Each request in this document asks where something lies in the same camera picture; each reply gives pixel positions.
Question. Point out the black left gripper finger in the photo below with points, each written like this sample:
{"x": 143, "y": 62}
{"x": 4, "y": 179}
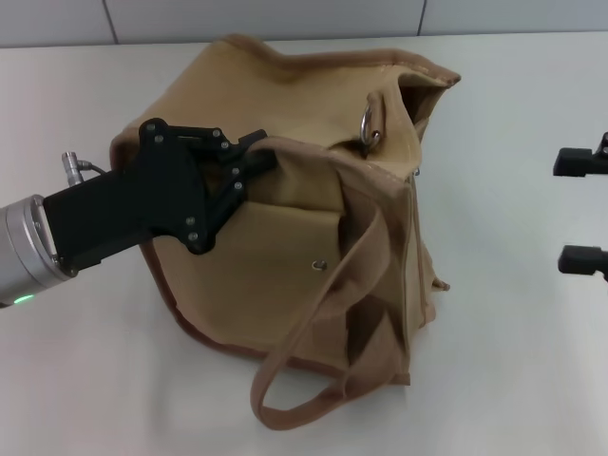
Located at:
{"x": 214, "y": 138}
{"x": 237, "y": 185}

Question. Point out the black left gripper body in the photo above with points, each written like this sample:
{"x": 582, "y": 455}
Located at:
{"x": 142, "y": 199}

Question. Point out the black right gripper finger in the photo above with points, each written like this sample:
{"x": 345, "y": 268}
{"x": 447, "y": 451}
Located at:
{"x": 582, "y": 260}
{"x": 577, "y": 161}

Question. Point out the khaki canvas food bag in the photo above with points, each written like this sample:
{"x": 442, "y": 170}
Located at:
{"x": 285, "y": 237}

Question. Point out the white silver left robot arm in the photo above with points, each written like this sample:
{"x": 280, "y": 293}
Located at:
{"x": 24, "y": 252}

